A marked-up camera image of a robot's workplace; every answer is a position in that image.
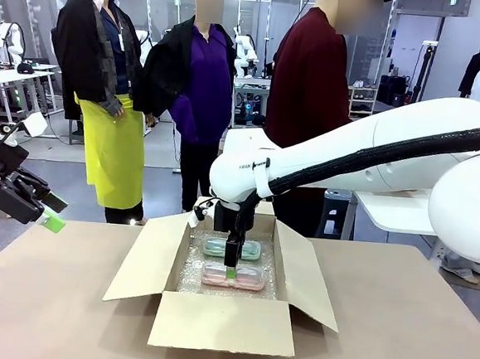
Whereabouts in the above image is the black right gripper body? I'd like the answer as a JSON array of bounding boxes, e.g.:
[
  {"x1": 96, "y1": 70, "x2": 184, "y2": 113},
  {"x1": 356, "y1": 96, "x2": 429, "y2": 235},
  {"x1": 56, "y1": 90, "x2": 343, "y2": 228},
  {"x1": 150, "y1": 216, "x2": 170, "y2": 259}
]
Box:
[{"x1": 212, "y1": 200, "x2": 250, "y2": 244}]

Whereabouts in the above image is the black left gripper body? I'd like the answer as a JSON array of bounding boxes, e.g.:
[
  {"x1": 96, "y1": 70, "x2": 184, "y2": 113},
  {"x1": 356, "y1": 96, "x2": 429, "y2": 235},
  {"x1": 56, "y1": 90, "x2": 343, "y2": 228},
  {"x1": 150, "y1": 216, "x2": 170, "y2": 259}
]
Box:
[{"x1": 0, "y1": 131, "x2": 56, "y2": 227}]

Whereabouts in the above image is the green translucent glasses case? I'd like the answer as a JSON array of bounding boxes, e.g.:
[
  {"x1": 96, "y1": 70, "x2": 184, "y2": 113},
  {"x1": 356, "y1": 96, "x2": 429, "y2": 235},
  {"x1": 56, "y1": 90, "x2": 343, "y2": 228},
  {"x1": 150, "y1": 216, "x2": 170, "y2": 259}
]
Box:
[{"x1": 201, "y1": 236, "x2": 262, "y2": 262}]

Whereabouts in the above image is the pink translucent glasses case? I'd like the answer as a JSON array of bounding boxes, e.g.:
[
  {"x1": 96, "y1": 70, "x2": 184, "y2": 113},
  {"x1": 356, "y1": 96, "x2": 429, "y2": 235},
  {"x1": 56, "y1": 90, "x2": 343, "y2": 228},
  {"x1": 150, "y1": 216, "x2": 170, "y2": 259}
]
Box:
[{"x1": 201, "y1": 261, "x2": 267, "y2": 293}]

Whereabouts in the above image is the open cardboard shipping box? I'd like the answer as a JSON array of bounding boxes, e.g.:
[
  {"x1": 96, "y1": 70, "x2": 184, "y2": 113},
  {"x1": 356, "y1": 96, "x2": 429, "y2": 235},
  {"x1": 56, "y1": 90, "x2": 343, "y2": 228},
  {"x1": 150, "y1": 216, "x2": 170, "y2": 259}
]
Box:
[{"x1": 97, "y1": 188, "x2": 349, "y2": 359}]

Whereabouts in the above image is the clear bubble wrap sheet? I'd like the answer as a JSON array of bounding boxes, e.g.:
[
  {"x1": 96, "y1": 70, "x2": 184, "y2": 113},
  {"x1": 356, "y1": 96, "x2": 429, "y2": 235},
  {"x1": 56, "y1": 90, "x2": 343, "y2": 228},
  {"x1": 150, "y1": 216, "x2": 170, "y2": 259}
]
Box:
[{"x1": 176, "y1": 232, "x2": 282, "y2": 302}]

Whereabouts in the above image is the dark grey plastic stool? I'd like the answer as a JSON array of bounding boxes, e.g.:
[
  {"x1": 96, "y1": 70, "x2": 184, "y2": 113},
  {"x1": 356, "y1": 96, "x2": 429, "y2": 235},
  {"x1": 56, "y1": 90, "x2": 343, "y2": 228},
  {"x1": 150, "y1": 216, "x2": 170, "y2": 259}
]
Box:
[{"x1": 321, "y1": 188, "x2": 353, "y2": 241}]

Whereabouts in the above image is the mannequin in purple shirt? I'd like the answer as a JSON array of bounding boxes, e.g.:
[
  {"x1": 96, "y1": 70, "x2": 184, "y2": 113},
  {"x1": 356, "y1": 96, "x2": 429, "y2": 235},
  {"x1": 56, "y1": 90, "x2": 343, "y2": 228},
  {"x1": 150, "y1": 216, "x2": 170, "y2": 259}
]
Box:
[{"x1": 123, "y1": 0, "x2": 242, "y2": 216}]

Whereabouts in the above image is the white work table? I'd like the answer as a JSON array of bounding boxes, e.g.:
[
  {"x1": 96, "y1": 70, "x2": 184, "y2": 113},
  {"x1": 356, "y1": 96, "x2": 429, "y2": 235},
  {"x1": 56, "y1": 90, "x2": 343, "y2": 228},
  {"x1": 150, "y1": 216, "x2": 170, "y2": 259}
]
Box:
[{"x1": 0, "y1": 64, "x2": 58, "y2": 141}]

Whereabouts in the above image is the mannequin with black jacket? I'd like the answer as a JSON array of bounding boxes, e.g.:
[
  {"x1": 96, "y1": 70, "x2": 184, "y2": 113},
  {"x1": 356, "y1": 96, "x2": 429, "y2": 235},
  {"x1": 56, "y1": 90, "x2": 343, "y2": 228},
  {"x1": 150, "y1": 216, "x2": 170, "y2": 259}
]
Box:
[{"x1": 36, "y1": 0, "x2": 162, "y2": 227}]

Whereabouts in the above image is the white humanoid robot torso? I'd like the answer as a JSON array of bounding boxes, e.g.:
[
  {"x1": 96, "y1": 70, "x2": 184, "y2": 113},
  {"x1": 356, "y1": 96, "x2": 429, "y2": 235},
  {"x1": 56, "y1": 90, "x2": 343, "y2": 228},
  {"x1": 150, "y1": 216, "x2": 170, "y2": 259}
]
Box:
[{"x1": 0, "y1": 20, "x2": 28, "y2": 69}]

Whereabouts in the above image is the person in maroon top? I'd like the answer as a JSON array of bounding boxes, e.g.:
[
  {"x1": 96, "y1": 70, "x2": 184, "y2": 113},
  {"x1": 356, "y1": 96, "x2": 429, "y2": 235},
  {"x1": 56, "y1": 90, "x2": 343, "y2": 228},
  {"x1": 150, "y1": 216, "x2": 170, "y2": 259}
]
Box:
[{"x1": 255, "y1": 0, "x2": 400, "y2": 244}]

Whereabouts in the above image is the white side table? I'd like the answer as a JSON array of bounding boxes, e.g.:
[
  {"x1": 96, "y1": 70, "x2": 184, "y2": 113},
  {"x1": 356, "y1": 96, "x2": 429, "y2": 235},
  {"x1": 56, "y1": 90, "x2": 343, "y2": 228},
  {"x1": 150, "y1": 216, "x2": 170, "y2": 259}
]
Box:
[{"x1": 350, "y1": 183, "x2": 446, "y2": 249}]

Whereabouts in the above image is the white shoe shelf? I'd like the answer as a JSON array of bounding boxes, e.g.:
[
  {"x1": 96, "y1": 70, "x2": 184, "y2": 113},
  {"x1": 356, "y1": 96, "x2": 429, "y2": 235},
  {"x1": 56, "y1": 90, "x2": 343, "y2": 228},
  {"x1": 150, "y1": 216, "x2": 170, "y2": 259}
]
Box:
[{"x1": 347, "y1": 83, "x2": 380, "y2": 117}]

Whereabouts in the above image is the black equipment case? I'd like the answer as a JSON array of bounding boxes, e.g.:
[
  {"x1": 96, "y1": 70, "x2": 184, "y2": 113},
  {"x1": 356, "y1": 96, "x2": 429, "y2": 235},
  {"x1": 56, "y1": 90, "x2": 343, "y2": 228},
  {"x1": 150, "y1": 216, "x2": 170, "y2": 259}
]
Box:
[{"x1": 377, "y1": 72, "x2": 414, "y2": 109}]

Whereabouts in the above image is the black light stand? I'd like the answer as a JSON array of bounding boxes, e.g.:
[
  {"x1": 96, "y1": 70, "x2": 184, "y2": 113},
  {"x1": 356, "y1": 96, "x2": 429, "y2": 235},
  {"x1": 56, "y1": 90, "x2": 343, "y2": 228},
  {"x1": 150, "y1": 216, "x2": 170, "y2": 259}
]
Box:
[{"x1": 410, "y1": 41, "x2": 439, "y2": 105}]

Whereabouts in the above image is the black garment on rack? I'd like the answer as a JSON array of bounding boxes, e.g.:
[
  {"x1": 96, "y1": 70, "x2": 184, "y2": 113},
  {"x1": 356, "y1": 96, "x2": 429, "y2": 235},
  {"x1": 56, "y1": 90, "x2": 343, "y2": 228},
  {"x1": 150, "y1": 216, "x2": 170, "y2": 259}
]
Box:
[{"x1": 457, "y1": 42, "x2": 480, "y2": 100}]

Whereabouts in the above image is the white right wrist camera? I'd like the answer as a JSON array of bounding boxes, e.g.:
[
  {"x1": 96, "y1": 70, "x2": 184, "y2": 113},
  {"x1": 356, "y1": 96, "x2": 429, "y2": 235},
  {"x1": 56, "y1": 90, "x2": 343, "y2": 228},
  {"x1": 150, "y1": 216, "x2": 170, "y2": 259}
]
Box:
[{"x1": 186, "y1": 202, "x2": 209, "y2": 230}]

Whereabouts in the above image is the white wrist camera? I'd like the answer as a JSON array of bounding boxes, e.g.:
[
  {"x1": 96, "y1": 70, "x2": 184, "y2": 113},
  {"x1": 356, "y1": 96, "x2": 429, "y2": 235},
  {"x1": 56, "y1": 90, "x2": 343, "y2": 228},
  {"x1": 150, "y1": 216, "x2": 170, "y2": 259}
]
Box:
[
  {"x1": 186, "y1": 202, "x2": 209, "y2": 230},
  {"x1": 0, "y1": 108, "x2": 50, "y2": 149}
]

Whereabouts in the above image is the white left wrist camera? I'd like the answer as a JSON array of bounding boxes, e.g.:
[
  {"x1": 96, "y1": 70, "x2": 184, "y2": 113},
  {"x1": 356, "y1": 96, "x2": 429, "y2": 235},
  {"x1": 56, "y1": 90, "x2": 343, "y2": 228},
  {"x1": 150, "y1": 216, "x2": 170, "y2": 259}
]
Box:
[{"x1": 0, "y1": 108, "x2": 50, "y2": 149}]

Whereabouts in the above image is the black sleeved cable bundle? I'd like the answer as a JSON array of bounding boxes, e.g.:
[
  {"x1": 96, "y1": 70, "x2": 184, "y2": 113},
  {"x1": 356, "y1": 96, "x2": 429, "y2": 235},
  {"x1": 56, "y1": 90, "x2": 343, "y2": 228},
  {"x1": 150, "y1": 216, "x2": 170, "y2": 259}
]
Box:
[{"x1": 235, "y1": 104, "x2": 480, "y2": 260}]

